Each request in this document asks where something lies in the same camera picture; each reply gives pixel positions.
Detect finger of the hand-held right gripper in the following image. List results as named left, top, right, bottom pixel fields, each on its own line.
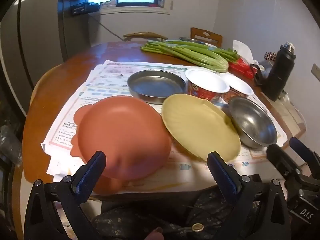
left=266, top=143, right=308, bottom=181
left=289, top=137, right=320, bottom=180

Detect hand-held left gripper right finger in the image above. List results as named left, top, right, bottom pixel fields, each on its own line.
left=207, top=151, right=293, bottom=240

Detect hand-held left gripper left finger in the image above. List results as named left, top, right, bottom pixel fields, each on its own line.
left=24, top=151, right=107, bottom=240

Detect steel bowl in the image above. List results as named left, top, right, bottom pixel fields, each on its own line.
left=228, top=97, right=278, bottom=148

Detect terracotta plastic plate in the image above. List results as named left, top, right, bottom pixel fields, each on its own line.
left=70, top=95, right=172, bottom=196

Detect yellow plastic plate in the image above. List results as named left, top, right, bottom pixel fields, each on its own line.
left=162, top=94, right=242, bottom=162

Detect red instant noodle cup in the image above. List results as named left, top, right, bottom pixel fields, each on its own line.
left=220, top=72, right=254, bottom=103
left=184, top=68, right=230, bottom=102

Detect round steel plate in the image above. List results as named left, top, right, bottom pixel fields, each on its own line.
left=127, top=70, right=187, bottom=105

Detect person's left hand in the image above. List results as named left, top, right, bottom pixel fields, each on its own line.
left=146, top=226, right=164, bottom=240

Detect handwritten paper sheet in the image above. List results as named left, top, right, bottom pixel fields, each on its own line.
left=260, top=91, right=307, bottom=147

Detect dark floral garment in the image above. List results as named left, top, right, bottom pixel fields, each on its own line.
left=91, top=187, right=293, bottom=240

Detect black thermos bottle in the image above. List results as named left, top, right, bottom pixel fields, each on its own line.
left=250, top=42, right=297, bottom=102

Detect dark glass cabinet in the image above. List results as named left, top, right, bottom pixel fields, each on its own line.
left=0, top=85, right=28, bottom=240

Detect red tissue pack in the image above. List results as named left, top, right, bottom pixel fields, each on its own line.
left=229, top=40, right=258, bottom=79

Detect printed newspaper sheets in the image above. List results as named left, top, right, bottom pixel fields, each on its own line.
left=40, top=60, right=294, bottom=195

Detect celery bunch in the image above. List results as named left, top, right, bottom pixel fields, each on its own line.
left=164, top=39, right=239, bottom=63
left=140, top=42, right=229, bottom=72

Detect steel pot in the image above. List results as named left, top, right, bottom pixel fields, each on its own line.
left=179, top=37, right=208, bottom=45

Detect square back wooden chair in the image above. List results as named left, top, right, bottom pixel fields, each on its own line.
left=190, top=27, right=223, bottom=48

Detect grey refrigerator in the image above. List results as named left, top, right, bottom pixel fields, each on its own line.
left=0, top=0, right=102, bottom=117

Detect curved back wooden chair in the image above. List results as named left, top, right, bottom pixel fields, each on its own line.
left=123, top=32, right=168, bottom=42

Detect black magnetic rack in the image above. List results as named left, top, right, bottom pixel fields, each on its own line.
left=71, top=2, right=99, bottom=15

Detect black power cable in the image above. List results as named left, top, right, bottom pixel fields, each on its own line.
left=87, top=15, right=125, bottom=41

